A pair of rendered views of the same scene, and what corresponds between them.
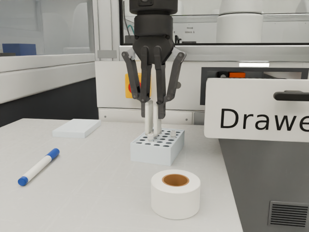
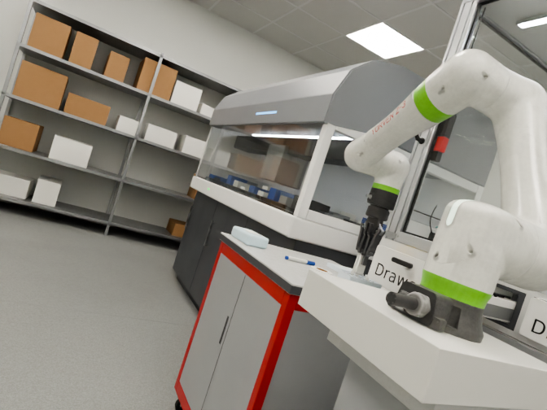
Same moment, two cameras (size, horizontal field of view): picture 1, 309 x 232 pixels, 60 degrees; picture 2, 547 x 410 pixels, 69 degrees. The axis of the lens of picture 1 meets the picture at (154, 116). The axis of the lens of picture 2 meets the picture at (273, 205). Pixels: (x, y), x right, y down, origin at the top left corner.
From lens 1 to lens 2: 105 cm
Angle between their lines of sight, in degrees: 55
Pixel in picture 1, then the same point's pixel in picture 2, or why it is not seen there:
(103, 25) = (396, 215)
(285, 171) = not seen: hidden behind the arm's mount
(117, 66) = (393, 244)
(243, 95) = (388, 258)
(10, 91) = (338, 243)
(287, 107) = (405, 272)
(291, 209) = not seen: outside the picture
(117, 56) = (395, 237)
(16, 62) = (352, 227)
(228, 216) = not seen: hidden behind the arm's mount
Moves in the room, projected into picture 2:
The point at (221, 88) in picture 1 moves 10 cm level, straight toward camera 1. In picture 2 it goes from (382, 250) to (355, 242)
